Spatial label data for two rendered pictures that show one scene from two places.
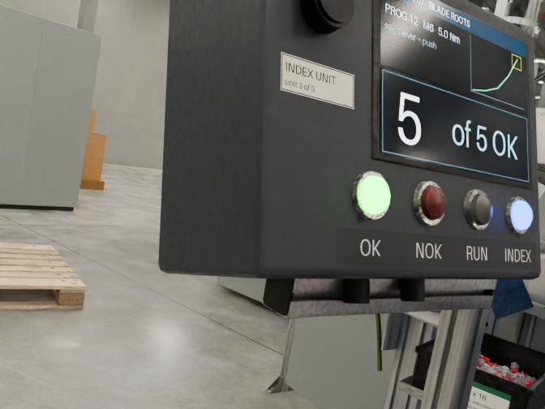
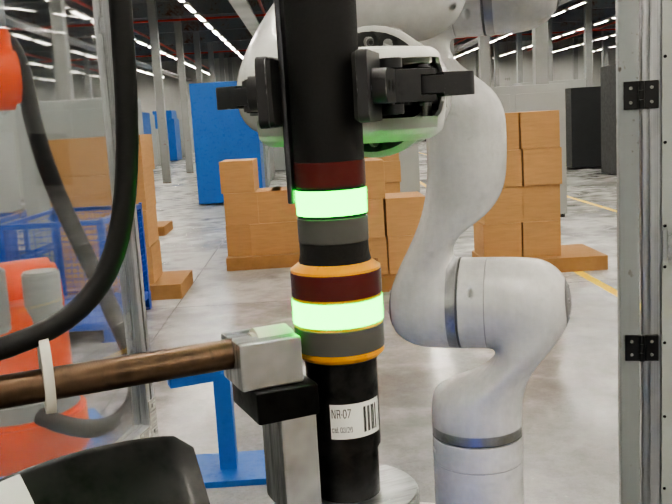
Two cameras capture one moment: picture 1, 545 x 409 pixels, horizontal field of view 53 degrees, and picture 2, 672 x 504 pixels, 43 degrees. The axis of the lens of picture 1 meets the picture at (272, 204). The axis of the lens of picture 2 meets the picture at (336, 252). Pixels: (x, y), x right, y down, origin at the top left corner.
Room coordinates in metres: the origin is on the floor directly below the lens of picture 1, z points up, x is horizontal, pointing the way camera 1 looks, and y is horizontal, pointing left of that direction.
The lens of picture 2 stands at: (1.36, -0.10, 1.64)
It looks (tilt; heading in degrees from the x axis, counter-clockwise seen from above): 9 degrees down; 229
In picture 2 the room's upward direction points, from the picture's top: 3 degrees counter-clockwise
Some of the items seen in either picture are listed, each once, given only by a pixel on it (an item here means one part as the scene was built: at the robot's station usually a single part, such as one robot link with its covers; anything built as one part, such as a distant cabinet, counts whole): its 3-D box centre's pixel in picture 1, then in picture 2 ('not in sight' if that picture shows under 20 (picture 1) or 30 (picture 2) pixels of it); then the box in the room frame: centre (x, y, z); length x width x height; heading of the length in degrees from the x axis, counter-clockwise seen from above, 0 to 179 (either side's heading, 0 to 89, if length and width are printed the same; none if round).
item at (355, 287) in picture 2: not in sight; (336, 280); (1.10, -0.40, 1.56); 0.04 x 0.04 x 0.01
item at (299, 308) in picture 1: (395, 288); not in sight; (0.43, -0.11, 1.04); 0.24 x 0.03 x 0.03; 127
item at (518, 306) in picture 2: not in sight; (499, 346); (0.49, -0.78, 1.33); 0.19 x 0.12 x 0.24; 123
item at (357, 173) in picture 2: not in sight; (329, 173); (1.10, -0.40, 1.61); 0.03 x 0.03 x 0.01
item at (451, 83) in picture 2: not in sight; (414, 86); (1.02, -0.41, 1.65); 0.08 x 0.06 x 0.01; 97
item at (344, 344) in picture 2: not in sight; (339, 333); (1.10, -0.40, 1.53); 0.04 x 0.04 x 0.01
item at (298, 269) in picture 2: not in sight; (337, 307); (1.10, -0.40, 1.55); 0.04 x 0.04 x 0.05
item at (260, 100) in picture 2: not in sight; (257, 94); (1.11, -0.43, 1.65); 0.07 x 0.03 x 0.03; 37
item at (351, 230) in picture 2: not in sight; (333, 227); (1.10, -0.40, 1.59); 0.03 x 0.03 x 0.01
